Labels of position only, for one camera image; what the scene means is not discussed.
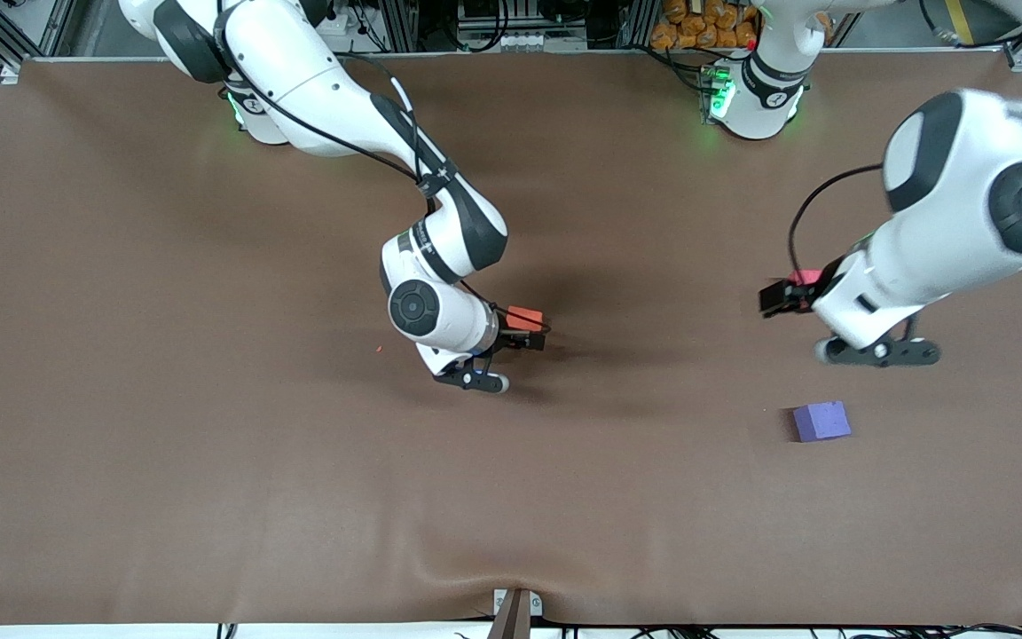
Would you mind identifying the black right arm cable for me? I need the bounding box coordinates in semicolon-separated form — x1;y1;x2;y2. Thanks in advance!
214;9;556;356

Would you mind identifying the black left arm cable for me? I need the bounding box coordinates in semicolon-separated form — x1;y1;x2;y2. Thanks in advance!
786;162;884;285

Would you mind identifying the bag of orange items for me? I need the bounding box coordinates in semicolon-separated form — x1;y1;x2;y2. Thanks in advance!
650;0;760;51

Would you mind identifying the aluminium frame post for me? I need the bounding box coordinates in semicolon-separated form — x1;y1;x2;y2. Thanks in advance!
620;0;660;51
382;0;421;54

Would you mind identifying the white power strip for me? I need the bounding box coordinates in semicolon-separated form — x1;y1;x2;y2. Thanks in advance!
491;31;585;52

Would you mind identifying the metal table clamp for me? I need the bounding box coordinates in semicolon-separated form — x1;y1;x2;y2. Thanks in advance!
486;588;544;639

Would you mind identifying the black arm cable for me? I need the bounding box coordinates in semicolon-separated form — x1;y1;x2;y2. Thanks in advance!
214;9;556;356
786;162;884;285

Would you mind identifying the brown table mat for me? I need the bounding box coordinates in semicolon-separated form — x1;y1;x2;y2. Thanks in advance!
0;53;1022;627

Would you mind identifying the purple foam block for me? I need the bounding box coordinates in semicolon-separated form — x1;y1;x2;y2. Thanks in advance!
793;400;853;443

